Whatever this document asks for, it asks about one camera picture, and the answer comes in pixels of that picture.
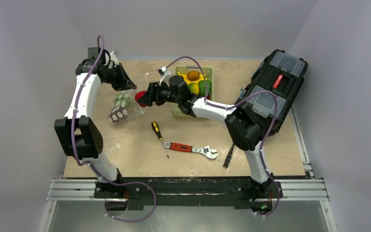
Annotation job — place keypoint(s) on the dark red purple fruit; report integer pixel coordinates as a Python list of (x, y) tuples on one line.
[(116, 116)]

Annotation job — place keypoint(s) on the light green plastic basket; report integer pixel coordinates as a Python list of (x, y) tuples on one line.
[(207, 73)]

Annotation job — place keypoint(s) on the green bell pepper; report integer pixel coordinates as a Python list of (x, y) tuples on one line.
[(205, 87)]

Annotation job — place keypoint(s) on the yellow black screwdriver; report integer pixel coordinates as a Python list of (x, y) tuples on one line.
[(157, 131)]

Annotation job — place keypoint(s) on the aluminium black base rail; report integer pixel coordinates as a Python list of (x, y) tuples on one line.
[(236, 192)]

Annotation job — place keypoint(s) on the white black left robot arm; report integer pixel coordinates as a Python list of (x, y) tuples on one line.
[(78, 135)]

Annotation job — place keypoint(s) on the red handled adjustable wrench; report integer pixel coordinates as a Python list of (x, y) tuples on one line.
[(205, 151)]

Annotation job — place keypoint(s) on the clear dotted zip top bag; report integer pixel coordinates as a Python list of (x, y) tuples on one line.
[(142, 81)]

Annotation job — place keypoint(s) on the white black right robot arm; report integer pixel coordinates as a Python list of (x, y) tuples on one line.
[(246, 130)]

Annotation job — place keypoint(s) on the black hammer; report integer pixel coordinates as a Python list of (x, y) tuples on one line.
[(229, 156)]

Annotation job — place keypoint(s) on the green striped watermelon toy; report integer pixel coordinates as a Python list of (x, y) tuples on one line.
[(123, 100)]

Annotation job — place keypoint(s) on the yellow banana bunch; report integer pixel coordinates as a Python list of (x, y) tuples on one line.
[(186, 80)]

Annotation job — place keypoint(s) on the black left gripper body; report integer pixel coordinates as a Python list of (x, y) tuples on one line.
[(109, 73)]

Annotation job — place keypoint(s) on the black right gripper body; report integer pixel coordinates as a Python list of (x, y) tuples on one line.
[(153, 94)]

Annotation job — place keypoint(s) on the brown kiwi fruit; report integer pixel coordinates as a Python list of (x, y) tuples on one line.
[(193, 75)]

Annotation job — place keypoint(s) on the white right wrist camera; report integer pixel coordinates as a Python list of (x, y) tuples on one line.
[(165, 74)]

